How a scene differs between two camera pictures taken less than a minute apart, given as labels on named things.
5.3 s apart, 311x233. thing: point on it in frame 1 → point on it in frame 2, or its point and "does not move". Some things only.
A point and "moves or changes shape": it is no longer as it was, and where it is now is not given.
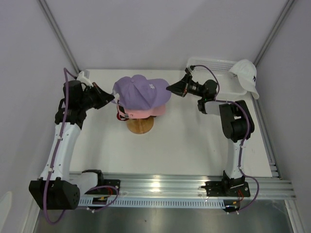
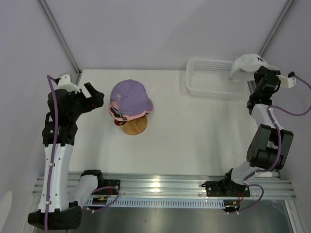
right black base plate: [224, 189] does not move
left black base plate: [115, 183] does not move
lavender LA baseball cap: [137, 92] moves or changes shape
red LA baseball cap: [119, 118] → [119, 123]
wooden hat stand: [141, 125] moves or changes shape
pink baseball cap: [143, 113] → [112, 109]
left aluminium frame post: [60, 36] does not move
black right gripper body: [192, 88] → [258, 76]
